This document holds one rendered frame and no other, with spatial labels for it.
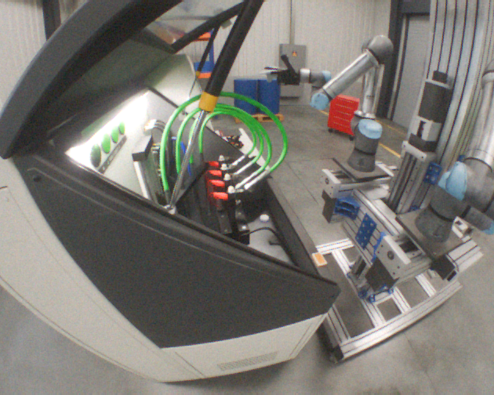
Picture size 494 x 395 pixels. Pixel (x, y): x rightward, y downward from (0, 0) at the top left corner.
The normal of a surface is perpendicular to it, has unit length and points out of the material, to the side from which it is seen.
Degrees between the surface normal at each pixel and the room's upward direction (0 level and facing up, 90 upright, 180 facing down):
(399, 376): 0
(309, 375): 0
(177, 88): 90
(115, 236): 90
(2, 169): 90
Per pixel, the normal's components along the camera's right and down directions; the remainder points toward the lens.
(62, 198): 0.22, 0.58
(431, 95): -0.98, 0.13
